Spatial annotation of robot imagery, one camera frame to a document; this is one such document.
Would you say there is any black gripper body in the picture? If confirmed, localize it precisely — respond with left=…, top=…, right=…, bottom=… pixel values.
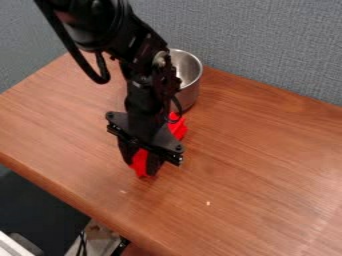
left=106, top=83, right=183, bottom=166

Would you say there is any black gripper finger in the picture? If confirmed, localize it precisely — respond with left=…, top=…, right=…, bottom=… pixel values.
left=118, top=139, right=139, bottom=165
left=146, top=153, right=165, bottom=176

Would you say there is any red plastic block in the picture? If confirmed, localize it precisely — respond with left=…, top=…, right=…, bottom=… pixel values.
left=130, top=112, right=189, bottom=177

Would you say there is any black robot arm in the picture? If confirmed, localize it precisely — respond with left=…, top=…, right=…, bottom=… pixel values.
left=34, top=0, right=186, bottom=177

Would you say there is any stainless steel pot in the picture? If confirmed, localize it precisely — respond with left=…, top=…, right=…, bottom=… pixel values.
left=170, top=48, right=203, bottom=111

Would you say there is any white object at corner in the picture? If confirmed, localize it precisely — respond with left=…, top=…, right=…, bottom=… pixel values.
left=0, top=231, right=35, bottom=256

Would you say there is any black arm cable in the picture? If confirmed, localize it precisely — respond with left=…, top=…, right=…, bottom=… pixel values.
left=38, top=0, right=112, bottom=85

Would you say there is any grey table leg frame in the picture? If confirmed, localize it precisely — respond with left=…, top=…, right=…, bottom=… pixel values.
left=64, top=220, right=130, bottom=256

